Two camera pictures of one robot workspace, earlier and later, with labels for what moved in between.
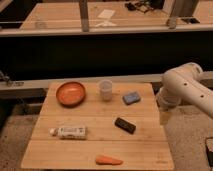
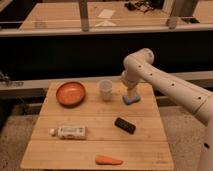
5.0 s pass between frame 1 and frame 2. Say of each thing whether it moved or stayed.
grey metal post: stayed
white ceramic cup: stayed
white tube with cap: stayed
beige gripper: moved
